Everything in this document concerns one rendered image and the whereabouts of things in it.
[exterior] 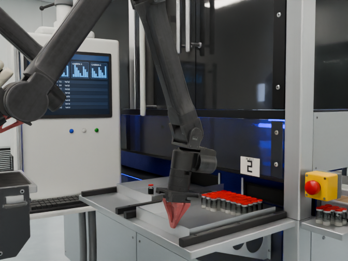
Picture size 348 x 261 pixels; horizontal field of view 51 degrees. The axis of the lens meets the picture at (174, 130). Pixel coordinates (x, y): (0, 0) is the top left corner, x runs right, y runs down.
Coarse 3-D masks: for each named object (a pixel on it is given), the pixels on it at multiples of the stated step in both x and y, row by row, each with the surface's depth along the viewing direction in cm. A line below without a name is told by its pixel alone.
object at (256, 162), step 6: (246, 162) 124; (252, 162) 122; (258, 162) 120; (240, 168) 127; (246, 168) 125; (252, 168) 123; (258, 168) 120; (246, 174) 125; (252, 174) 123; (258, 174) 120
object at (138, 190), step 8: (168, 176) 162; (120, 184) 145; (128, 184) 150; (136, 184) 152; (144, 184) 154; (160, 184) 159; (192, 184) 160; (216, 184) 144; (120, 192) 144; (128, 192) 139; (136, 192) 134; (144, 192) 146; (144, 200) 130; (152, 200) 126
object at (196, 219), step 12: (156, 204) 117; (192, 204) 126; (144, 216) 109; (156, 216) 104; (192, 216) 113; (204, 216) 113; (216, 216) 113; (228, 216) 113; (240, 216) 103; (252, 216) 106; (168, 228) 100; (180, 228) 95; (192, 228) 93; (204, 228) 95
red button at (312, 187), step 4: (312, 180) 102; (308, 184) 102; (312, 184) 101; (316, 184) 101; (304, 188) 103; (308, 188) 102; (312, 188) 101; (316, 188) 100; (308, 192) 102; (312, 192) 101; (316, 192) 101
